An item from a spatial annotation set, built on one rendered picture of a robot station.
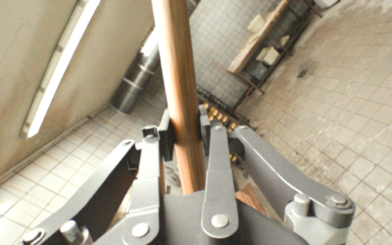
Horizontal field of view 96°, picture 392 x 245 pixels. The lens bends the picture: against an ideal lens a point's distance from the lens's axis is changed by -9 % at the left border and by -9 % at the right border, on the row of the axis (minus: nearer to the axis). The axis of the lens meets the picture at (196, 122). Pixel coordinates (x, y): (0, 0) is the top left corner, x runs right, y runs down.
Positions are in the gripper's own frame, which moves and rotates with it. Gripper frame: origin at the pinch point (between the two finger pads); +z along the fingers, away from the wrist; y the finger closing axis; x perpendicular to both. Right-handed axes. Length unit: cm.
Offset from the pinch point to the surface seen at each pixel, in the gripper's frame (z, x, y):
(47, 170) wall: 109, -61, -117
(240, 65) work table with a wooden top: 418, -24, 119
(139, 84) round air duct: 291, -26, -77
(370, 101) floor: 174, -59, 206
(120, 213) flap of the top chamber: 104, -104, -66
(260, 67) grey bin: 435, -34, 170
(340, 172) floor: 141, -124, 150
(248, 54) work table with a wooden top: 418, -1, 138
